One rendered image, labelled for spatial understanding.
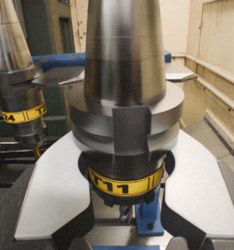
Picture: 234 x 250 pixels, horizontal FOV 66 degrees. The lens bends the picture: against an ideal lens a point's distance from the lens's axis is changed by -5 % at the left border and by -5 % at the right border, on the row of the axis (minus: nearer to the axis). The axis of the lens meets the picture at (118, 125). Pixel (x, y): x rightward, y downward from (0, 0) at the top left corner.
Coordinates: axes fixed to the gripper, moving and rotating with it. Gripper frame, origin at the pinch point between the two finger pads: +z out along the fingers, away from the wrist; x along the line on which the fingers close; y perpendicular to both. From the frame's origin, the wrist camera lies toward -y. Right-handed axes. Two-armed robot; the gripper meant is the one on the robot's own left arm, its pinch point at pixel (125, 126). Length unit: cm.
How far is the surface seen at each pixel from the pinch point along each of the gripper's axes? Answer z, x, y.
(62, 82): 5.6, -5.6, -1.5
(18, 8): 67, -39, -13
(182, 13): 106, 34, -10
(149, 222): 10.9, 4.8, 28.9
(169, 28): 105, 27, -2
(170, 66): 9.7, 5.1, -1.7
